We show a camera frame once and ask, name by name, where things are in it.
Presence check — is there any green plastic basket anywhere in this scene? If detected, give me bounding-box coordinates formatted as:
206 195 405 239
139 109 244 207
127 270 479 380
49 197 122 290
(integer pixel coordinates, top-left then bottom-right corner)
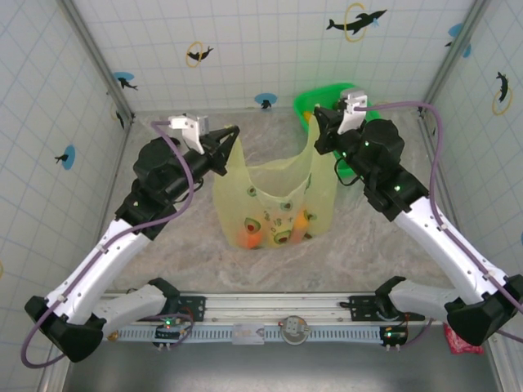
293 82 383 185

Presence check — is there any yellow plastic bag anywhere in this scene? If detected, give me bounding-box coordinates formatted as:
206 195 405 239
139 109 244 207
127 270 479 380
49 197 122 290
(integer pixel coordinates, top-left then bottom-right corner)
212 113 337 251

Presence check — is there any orange-yellow fake fruit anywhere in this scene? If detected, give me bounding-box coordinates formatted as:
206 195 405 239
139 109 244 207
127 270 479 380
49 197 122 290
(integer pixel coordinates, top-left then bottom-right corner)
292 210 311 242

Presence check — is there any orange fake orange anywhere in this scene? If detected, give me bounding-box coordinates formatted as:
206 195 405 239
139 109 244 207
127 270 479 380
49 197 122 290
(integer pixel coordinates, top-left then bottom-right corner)
236 231 262 250

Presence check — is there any blue circle penguin sticker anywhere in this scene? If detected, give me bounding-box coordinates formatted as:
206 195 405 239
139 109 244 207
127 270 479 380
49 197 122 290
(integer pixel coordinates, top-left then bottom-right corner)
253 92 279 110

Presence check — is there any blue oval fish sticker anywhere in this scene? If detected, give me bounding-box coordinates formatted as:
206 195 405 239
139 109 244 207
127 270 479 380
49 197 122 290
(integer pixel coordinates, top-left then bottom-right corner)
54 145 77 170

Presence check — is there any blue circle shark sticker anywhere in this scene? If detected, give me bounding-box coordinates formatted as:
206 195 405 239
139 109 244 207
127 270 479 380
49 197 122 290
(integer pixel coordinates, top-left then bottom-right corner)
112 71 139 91

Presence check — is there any blue whale sticker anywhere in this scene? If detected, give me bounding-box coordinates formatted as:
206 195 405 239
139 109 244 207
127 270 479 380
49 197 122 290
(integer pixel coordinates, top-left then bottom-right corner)
444 22 473 59

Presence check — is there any small circuit board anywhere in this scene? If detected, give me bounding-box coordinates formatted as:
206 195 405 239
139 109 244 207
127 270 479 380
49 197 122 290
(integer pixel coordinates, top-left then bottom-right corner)
379 324 409 352
153 314 193 350

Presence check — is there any grey plastic card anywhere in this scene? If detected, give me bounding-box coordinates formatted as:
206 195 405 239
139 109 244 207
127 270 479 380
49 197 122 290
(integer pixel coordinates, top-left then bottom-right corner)
231 323 266 346

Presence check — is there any round silver disc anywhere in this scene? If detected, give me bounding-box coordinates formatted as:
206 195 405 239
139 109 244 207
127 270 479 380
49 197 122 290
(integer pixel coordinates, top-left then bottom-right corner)
279 314 310 346

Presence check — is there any red snack packet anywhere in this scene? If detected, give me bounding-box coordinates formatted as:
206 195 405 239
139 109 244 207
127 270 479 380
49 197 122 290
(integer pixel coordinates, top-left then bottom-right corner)
444 325 485 355

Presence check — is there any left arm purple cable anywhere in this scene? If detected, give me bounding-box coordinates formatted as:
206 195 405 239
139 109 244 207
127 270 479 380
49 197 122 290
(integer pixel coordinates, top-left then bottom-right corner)
20 119 196 368

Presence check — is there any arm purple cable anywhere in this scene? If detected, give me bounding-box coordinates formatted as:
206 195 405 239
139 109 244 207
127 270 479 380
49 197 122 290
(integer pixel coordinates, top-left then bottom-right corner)
357 100 523 350
20 119 196 368

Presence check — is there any aluminium table side rail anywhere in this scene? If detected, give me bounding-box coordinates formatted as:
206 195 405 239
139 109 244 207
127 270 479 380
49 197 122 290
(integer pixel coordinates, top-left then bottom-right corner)
38 116 136 392
418 108 481 292

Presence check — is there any black fish ring sticker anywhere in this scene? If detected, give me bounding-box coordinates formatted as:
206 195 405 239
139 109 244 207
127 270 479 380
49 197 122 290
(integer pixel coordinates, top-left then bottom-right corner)
109 100 126 131

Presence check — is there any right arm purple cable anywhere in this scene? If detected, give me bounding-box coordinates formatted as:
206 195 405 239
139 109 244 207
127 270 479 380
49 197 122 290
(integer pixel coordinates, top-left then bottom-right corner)
357 100 523 350

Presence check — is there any small dolphin ring sticker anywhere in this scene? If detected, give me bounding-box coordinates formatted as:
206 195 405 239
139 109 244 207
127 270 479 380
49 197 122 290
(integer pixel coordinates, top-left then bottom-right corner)
186 41 215 69

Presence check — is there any large dolphin ring sticker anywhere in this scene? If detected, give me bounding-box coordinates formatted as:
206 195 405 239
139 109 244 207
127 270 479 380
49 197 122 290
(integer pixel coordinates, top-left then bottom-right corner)
325 2 388 43

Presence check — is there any aluminium frame post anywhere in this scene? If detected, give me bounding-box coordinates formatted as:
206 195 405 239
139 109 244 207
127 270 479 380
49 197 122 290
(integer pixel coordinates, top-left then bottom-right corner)
56 0 136 123
417 0 494 118

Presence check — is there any black seal ring sticker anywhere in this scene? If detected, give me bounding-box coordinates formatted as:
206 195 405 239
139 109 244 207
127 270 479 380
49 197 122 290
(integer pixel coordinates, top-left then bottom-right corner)
491 71 514 116

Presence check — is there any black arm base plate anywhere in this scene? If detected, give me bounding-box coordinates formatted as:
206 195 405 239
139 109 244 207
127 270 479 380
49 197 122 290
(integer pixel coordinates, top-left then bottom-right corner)
348 293 426 323
177 294 208 324

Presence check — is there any aluminium mounting rail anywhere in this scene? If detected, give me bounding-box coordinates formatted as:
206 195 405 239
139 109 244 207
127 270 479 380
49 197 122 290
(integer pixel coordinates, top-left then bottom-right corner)
100 290 450 327

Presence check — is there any white slotted cable duct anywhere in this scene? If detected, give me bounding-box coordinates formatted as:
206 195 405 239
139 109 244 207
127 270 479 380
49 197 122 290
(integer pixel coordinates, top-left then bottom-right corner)
104 325 412 344

